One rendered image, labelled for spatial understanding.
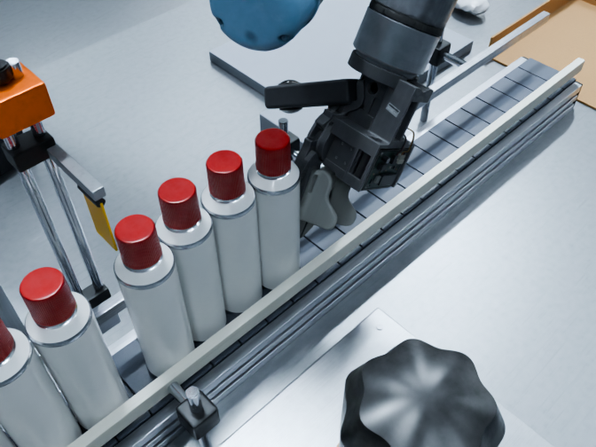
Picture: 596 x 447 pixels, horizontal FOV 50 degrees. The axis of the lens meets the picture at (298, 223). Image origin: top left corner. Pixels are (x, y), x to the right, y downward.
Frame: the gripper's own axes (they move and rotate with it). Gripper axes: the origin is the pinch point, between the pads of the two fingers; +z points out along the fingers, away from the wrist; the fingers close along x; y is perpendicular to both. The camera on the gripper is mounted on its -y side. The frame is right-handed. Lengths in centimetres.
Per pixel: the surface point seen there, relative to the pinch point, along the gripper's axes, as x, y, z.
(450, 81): 25.5, -2.7, -17.8
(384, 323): 2.7, 13.5, 4.7
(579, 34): 71, -4, -29
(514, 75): 46, -2, -20
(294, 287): -3.3, 4.9, 4.7
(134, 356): -16.3, -1.9, 15.6
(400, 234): 13.5, 6.0, -0.4
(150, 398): -19.7, 4.9, 14.0
